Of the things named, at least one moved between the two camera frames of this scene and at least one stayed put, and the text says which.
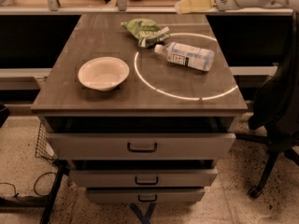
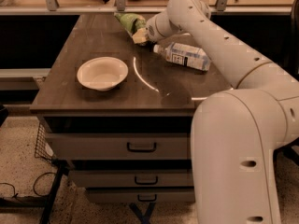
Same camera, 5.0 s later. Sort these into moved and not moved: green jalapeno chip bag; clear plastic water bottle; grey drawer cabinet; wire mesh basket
Moved: green jalapeno chip bag
Not moved: wire mesh basket; grey drawer cabinet; clear plastic water bottle
